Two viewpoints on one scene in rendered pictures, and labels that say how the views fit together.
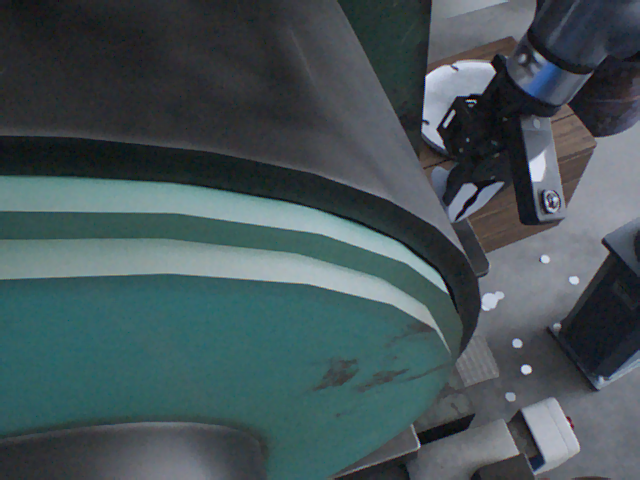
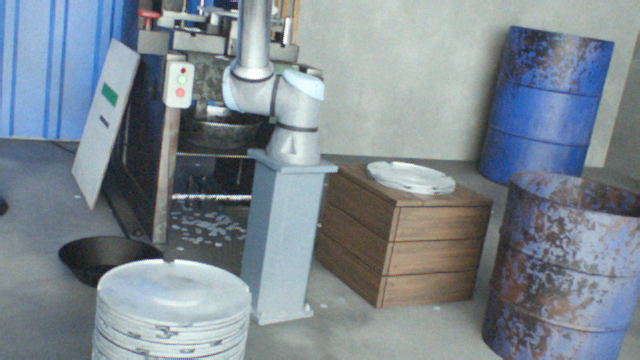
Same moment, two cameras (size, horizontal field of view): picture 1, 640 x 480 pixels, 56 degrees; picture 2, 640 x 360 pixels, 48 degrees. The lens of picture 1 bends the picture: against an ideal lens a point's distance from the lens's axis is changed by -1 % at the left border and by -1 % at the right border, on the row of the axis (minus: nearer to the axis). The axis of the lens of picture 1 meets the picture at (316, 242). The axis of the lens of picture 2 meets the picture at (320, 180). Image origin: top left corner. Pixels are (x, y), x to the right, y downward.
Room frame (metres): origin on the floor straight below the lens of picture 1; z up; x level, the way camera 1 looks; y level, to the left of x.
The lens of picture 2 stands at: (-0.17, -2.49, 0.90)
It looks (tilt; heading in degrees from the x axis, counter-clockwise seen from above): 14 degrees down; 70
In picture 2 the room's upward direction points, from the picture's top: 9 degrees clockwise
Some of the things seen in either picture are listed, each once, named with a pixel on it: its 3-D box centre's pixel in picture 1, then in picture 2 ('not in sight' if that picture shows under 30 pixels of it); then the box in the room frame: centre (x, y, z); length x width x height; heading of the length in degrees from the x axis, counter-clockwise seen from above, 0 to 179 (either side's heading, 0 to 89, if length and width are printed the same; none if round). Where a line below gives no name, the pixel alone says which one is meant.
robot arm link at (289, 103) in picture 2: not in sight; (298, 97); (0.41, -0.63, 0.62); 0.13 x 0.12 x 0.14; 157
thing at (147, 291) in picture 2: not in sight; (176, 290); (0.04, -1.20, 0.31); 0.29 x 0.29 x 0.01
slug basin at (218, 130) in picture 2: not in sight; (214, 128); (0.33, 0.10, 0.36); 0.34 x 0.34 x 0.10
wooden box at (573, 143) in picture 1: (466, 158); (400, 231); (0.89, -0.42, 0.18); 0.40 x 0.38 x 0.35; 101
